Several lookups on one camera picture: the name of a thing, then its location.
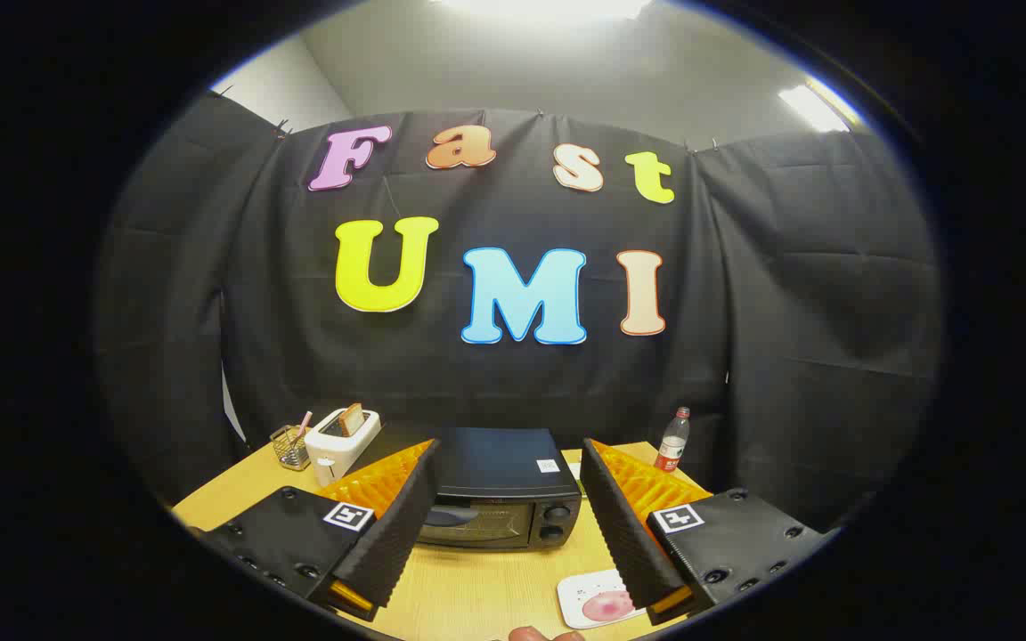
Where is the red label water bottle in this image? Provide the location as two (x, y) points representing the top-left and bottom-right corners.
(654, 407), (690, 473)

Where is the wide ceiling light panel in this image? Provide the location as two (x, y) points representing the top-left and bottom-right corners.
(428, 0), (656, 23)

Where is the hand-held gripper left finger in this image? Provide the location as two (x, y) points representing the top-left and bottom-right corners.
(197, 438), (441, 622)

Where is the narrow ceiling light panel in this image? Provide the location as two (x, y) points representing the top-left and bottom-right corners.
(778, 82), (854, 134)

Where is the white bread toaster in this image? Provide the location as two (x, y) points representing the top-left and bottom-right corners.
(304, 408), (382, 487)

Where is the wire mesh holder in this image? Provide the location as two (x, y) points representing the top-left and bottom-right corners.
(270, 425), (311, 471)

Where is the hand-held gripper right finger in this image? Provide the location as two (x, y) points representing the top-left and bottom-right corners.
(580, 438), (835, 626)

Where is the pink ham slice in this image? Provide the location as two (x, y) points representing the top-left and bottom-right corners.
(582, 589), (637, 622)

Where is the black toaster oven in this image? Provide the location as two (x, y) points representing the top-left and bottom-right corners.
(348, 426), (583, 553)

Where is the white square plate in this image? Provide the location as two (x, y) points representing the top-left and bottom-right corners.
(556, 568), (647, 630)

